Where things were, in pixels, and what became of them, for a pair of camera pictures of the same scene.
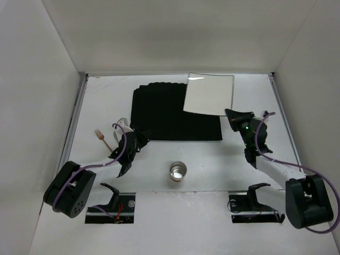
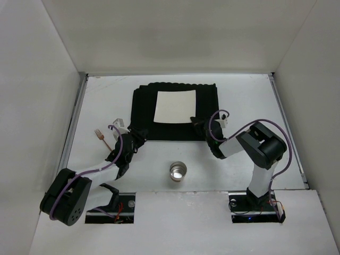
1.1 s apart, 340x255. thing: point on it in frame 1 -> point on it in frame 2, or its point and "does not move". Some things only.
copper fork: [101, 136] does not move
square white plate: [209, 94] -> [175, 107]
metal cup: [177, 170] does not move
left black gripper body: [138, 137] does not move
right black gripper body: [243, 120] -> [201, 125]
